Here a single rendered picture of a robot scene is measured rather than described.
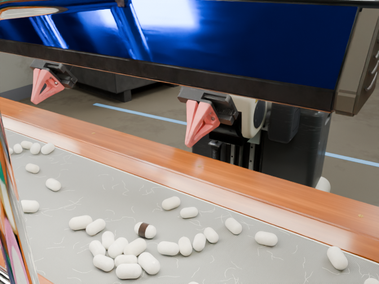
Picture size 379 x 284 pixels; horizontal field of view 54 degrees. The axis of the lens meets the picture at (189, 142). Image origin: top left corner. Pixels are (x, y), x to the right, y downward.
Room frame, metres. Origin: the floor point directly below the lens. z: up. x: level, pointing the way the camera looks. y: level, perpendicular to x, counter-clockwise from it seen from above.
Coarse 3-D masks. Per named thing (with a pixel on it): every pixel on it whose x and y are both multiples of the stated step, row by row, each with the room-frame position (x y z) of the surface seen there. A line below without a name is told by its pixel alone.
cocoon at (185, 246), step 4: (180, 240) 0.45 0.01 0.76; (184, 240) 0.45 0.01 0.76; (188, 240) 0.45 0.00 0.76; (180, 244) 0.44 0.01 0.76; (184, 244) 0.44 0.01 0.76; (188, 244) 0.44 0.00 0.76; (180, 248) 0.44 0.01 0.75; (184, 248) 0.43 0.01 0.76; (188, 248) 0.43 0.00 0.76; (180, 252) 0.43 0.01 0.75; (184, 252) 0.43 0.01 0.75; (188, 252) 0.43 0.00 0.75
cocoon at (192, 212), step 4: (184, 208) 0.53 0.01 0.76; (188, 208) 0.53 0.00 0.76; (192, 208) 0.53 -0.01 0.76; (196, 208) 0.54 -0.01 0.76; (180, 212) 0.53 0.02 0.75; (184, 212) 0.53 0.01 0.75; (188, 212) 0.53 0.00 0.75; (192, 212) 0.53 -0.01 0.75; (196, 212) 0.53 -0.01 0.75; (184, 216) 0.52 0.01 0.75; (188, 216) 0.53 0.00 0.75; (192, 216) 0.53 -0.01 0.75
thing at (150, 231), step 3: (141, 222) 0.49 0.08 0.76; (135, 225) 0.49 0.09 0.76; (138, 225) 0.48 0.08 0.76; (150, 225) 0.48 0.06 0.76; (135, 228) 0.48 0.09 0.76; (138, 228) 0.48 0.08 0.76; (147, 228) 0.48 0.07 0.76; (150, 228) 0.48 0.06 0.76; (153, 228) 0.48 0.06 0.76; (135, 231) 0.48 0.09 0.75; (147, 231) 0.47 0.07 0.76; (150, 231) 0.47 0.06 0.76; (153, 231) 0.47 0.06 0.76; (147, 234) 0.47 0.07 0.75; (150, 234) 0.47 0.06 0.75; (153, 234) 0.47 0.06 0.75; (147, 237) 0.47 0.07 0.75; (150, 237) 0.47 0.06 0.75
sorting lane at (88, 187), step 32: (32, 160) 0.75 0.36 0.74; (64, 160) 0.75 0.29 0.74; (32, 192) 0.61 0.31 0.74; (64, 192) 0.61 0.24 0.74; (96, 192) 0.61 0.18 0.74; (128, 192) 0.61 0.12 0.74; (160, 192) 0.61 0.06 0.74; (32, 224) 0.51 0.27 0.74; (64, 224) 0.51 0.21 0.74; (128, 224) 0.51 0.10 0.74; (160, 224) 0.51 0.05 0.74; (192, 224) 0.51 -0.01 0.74; (224, 224) 0.51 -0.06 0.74; (256, 224) 0.51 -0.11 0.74; (64, 256) 0.43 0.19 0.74; (160, 256) 0.43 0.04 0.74; (192, 256) 0.43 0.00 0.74; (224, 256) 0.43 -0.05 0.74; (256, 256) 0.43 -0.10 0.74; (288, 256) 0.43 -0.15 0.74; (320, 256) 0.43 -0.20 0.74; (352, 256) 0.43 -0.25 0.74
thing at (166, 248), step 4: (160, 244) 0.44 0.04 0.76; (164, 244) 0.44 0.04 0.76; (168, 244) 0.44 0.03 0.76; (172, 244) 0.44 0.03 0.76; (176, 244) 0.44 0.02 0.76; (160, 248) 0.44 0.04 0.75; (164, 248) 0.43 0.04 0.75; (168, 248) 0.43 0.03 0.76; (172, 248) 0.43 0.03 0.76; (176, 248) 0.43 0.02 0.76; (160, 252) 0.43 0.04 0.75; (164, 252) 0.43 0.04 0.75; (168, 252) 0.43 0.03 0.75; (172, 252) 0.43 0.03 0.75; (176, 252) 0.43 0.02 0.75
